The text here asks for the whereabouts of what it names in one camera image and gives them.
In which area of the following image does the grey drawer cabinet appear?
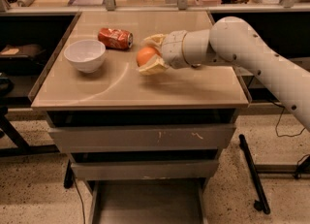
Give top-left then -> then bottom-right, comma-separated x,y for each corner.
28,10 -> 253,224

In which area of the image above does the red crushed soda can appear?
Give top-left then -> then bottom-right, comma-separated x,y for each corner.
98,28 -> 133,50

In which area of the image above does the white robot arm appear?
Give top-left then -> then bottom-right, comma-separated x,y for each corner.
139,16 -> 310,130

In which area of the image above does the black floor bar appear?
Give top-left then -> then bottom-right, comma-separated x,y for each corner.
238,134 -> 270,214

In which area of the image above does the open bottom grey drawer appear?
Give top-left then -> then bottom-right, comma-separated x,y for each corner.
88,179 -> 208,224

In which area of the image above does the middle grey drawer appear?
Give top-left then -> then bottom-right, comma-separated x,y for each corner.
72,160 -> 218,180

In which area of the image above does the black cable on floor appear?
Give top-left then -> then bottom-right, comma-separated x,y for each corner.
267,100 -> 308,138

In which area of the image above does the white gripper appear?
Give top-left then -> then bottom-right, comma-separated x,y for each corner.
138,30 -> 188,76

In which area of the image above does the black cable under cabinet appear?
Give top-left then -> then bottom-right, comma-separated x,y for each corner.
73,176 -> 87,224

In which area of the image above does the white bowl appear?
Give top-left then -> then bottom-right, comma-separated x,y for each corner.
64,40 -> 106,73

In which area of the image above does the orange fruit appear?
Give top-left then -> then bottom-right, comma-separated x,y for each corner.
136,47 -> 160,67

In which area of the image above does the top grey drawer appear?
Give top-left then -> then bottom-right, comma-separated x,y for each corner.
49,124 -> 235,153

